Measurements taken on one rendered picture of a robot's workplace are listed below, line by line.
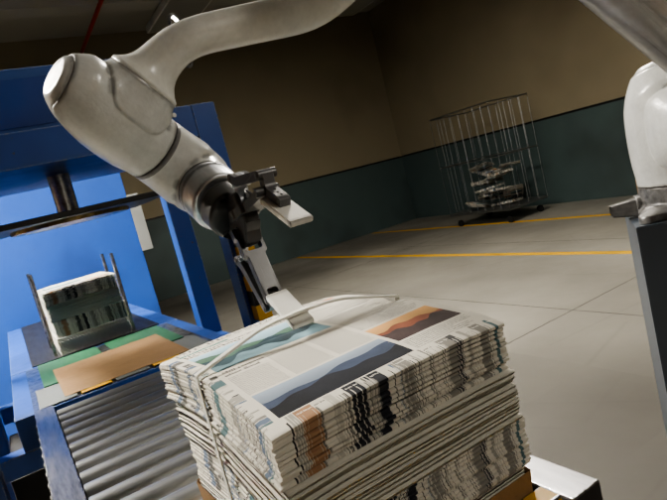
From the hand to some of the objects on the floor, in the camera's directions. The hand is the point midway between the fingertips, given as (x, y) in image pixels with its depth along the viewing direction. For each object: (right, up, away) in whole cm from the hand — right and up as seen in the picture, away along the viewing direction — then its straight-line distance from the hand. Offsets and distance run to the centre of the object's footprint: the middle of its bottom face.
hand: (298, 269), depth 66 cm
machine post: (-32, -101, +190) cm, 217 cm away
